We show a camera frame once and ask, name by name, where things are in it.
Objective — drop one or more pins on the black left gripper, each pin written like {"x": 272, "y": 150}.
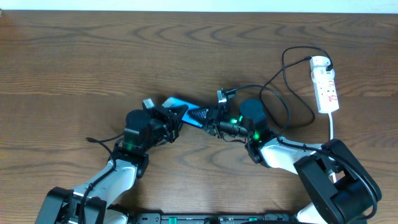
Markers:
{"x": 170, "y": 121}

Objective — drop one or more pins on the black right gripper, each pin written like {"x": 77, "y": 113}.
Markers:
{"x": 213, "y": 117}

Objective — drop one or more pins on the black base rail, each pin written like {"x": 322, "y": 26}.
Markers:
{"x": 157, "y": 218}

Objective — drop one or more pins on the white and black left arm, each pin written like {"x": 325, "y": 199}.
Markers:
{"x": 128, "y": 160}

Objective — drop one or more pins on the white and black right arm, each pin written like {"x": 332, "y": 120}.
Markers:
{"x": 340, "y": 189}

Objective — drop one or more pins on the white power strip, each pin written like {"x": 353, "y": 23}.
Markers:
{"x": 324, "y": 85}

